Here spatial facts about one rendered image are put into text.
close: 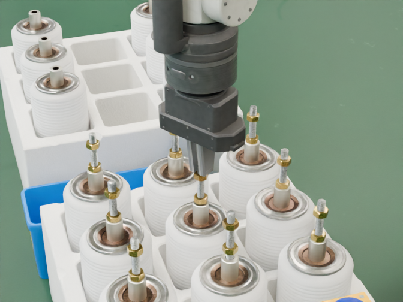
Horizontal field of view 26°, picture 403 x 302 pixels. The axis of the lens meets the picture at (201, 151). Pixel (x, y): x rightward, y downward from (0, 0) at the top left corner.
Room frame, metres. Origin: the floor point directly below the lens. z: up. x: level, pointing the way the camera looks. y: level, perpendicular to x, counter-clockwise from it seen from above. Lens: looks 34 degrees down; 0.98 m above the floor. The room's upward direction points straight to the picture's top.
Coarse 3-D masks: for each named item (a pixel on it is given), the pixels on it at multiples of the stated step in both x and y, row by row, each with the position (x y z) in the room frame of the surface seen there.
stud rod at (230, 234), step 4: (228, 212) 0.82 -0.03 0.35; (232, 212) 0.82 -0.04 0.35; (228, 216) 0.81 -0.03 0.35; (232, 216) 0.81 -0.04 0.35; (228, 220) 0.81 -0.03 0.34; (232, 220) 0.81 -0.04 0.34; (228, 232) 0.81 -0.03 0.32; (232, 232) 0.81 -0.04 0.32; (228, 236) 0.81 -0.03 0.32; (232, 236) 0.81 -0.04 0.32; (228, 240) 0.81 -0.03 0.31; (232, 240) 0.81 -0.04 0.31; (228, 244) 0.81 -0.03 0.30; (232, 244) 0.81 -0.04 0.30; (228, 256) 0.81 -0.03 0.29; (232, 256) 0.81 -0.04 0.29
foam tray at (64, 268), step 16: (48, 208) 1.05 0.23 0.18; (64, 208) 1.05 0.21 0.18; (144, 208) 1.08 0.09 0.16; (48, 224) 1.01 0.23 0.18; (64, 224) 1.04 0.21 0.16; (144, 224) 1.01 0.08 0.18; (240, 224) 1.01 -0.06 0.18; (48, 240) 0.98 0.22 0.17; (64, 240) 0.97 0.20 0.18; (160, 240) 0.97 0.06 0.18; (240, 240) 1.00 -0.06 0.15; (48, 256) 1.01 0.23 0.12; (64, 256) 0.94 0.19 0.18; (160, 256) 0.94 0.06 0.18; (48, 272) 1.05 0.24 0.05; (64, 272) 0.91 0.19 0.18; (80, 272) 0.93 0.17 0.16; (160, 272) 0.90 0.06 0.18; (272, 272) 0.90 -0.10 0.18; (64, 288) 0.87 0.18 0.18; (80, 288) 0.87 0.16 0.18; (272, 288) 0.89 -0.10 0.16; (352, 288) 0.87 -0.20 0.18
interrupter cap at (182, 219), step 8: (184, 208) 0.95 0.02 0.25; (192, 208) 0.95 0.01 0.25; (216, 208) 0.95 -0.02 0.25; (176, 216) 0.93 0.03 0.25; (184, 216) 0.93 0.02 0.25; (192, 216) 0.94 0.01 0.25; (216, 216) 0.93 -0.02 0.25; (224, 216) 0.93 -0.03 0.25; (176, 224) 0.92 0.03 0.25; (184, 224) 0.92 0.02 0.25; (192, 224) 0.92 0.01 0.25; (208, 224) 0.92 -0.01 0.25; (216, 224) 0.92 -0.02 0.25; (184, 232) 0.90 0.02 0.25; (192, 232) 0.90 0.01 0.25; (200, 232) 0.90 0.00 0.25; (208, 232) 0.90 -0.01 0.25; (216, 232) 0.90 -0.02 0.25
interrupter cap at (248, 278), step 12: (204, 264) 0.83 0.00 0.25; (216, 264) 0.84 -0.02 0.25; (240, 264) 0.84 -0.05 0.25; (252, 264) 0.83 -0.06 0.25; (204, 276) 0.81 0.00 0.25; (216, 276) 0.82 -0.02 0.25; (240, 276) 0.82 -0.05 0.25; (252, 276) 0.81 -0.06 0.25; (216, 288) 0.79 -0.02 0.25; (228, 288) 0.79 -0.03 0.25; (240, 288) 0.79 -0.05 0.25; (252, 288) 0.79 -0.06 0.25
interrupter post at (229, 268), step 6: (222, 258) 0.82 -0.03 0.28; (234, 258) 0.82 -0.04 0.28; (222, 264) 0.81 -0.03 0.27; (228, 264) 0.81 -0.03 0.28; (234, 264) 0.81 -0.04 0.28; (222, 270) 0.81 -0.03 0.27; (228, 270) 0.81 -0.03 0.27; (234, 270) 0.81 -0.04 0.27; (222, 276) 0.81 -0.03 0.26; (228, 276) 0.81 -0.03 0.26; (234, 276) 0.81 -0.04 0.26
